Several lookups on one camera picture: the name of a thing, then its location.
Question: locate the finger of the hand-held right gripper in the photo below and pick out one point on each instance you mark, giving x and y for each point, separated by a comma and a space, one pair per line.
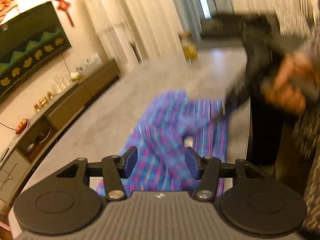
235, 102
222, 26

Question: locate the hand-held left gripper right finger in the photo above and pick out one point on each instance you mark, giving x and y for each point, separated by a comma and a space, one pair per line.
192, 163

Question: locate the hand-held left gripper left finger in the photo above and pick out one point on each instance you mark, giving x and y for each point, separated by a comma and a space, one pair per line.
131, 161

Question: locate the blue pink plaid shirt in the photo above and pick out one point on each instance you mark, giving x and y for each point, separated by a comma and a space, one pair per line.
162, 135

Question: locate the person's right hand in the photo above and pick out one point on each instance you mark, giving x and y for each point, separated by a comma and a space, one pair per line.
290, 85

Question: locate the yellow glass jar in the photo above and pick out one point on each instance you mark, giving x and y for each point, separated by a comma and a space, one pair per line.
188, 47

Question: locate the person's legs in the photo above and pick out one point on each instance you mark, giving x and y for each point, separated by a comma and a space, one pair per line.
266, 135

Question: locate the white curtain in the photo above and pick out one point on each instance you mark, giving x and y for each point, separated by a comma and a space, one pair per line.
150, 17

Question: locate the long grey TV cabinet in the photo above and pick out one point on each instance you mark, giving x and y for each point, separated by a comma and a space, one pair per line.
75, 105

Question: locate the gold tissue box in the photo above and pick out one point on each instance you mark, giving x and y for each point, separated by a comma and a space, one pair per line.
75, 75

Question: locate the cluster of clear glasses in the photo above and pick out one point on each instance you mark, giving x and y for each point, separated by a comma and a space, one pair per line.
61, 85

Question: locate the small gold jar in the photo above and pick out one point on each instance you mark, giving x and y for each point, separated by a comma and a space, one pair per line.
36, 108
50, 95

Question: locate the grey tray with small items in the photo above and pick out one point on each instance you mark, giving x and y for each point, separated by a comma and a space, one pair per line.
88, 63

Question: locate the red plate of fruit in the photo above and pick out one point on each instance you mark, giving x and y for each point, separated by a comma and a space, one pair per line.
22, 126

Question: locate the red hanging decoration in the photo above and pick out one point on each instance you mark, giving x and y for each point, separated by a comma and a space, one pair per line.
61, 0

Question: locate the orange wall decoration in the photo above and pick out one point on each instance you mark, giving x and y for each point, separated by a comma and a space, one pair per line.
7, 8

